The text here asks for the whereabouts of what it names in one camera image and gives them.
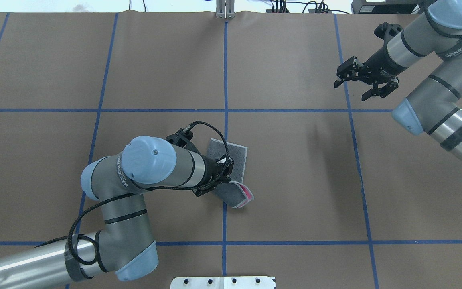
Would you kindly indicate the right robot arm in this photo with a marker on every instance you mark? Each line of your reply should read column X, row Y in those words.
column 431, row 107

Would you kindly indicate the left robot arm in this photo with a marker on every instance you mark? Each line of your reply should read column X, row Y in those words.
column 126, row 245

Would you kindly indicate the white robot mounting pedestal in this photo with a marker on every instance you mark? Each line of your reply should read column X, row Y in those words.
column 224, row 282

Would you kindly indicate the pink and grey towel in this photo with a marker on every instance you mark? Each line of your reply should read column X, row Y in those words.
column 234, row 193

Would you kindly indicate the black box on desk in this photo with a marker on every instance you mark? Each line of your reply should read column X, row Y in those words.
column 384, row 6

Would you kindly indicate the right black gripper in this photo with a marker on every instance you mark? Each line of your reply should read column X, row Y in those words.
column 375, row 63

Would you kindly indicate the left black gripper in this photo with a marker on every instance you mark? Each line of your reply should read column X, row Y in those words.
column 212, row 173

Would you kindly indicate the aluminium frame post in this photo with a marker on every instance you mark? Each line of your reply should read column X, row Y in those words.
column 225, row 9

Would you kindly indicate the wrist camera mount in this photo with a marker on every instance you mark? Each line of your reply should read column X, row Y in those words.
column 386, row 31
column 182, row 138

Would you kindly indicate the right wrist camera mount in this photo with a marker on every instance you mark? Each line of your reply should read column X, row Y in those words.
column 386, row 31

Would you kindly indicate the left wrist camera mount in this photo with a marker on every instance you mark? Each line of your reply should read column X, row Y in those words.
column 182, row 138

